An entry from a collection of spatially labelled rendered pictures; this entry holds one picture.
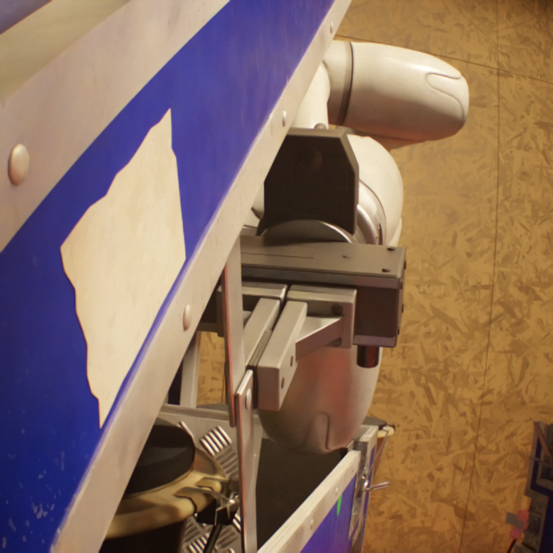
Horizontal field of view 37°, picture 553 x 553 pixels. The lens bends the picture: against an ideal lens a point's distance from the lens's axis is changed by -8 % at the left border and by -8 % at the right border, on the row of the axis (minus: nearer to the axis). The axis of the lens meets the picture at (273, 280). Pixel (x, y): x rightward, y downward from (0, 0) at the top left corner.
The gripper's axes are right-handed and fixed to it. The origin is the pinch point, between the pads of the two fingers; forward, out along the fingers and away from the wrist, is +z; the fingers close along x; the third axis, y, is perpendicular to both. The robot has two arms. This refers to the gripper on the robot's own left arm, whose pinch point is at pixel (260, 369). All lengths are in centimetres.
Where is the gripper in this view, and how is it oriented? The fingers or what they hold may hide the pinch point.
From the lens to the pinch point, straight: 46.0
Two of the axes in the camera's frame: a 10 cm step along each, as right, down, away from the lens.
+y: 0.0, 9.2, 3.9
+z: -2.1, 3.8, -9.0
